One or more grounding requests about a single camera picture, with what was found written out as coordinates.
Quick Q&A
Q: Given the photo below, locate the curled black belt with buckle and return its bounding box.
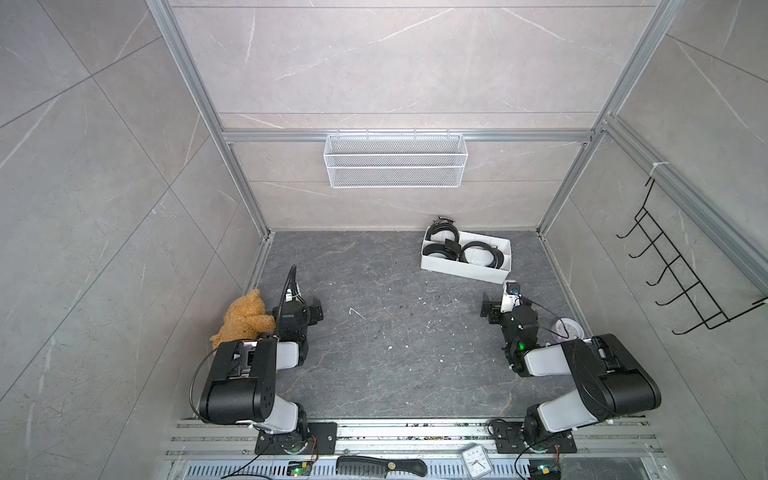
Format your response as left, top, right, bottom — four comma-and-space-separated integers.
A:
459, 240, 505, 269

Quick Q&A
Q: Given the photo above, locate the long black leather belt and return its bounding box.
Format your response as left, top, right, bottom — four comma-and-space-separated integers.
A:
422, 239, 462, 261

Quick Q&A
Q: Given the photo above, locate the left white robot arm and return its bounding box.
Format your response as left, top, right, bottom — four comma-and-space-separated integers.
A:
191, 290, 324, 442

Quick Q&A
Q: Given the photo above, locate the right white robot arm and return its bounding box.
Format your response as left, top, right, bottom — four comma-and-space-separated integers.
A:
480, 281, 662, 445

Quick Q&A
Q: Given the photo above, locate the white divided storage box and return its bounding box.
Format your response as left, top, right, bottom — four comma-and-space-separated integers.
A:
420, 230, 513, 284

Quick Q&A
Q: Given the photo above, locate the pink round container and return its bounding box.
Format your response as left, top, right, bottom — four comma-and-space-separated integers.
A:
552, 317, 587, 343

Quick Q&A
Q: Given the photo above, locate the brown teddy bear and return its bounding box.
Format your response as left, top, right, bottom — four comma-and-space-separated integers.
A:
210, 289, 276, 348

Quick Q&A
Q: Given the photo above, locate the small white clock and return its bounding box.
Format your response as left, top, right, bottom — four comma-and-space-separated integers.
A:
461, 445, 493, 479

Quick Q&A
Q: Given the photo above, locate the black comb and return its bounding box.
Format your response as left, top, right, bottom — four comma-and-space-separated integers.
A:
335, 455, 428, 479

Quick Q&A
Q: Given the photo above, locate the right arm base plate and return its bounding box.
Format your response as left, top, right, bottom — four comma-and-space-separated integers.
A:
486, 418, 577, 454

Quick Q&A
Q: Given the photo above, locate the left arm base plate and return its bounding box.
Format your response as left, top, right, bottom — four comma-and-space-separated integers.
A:
254, 422, 338, 455

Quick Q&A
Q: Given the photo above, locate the black wire hook rack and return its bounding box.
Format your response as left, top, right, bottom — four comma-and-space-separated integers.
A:
615, 178, 767, 336

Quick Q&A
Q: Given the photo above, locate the white wire mesh basket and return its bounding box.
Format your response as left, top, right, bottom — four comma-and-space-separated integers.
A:
323, 133, 468, 189

